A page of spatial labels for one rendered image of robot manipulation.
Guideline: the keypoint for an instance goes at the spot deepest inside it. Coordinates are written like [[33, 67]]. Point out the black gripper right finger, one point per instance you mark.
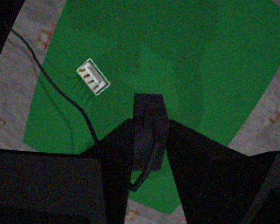
[[217, 185]]

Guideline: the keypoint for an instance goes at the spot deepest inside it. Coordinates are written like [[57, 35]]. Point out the green circuit board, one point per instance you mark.
[[211, 59]]

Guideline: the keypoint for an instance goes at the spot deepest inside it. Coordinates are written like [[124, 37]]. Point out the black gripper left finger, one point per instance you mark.
[[93, 184]]

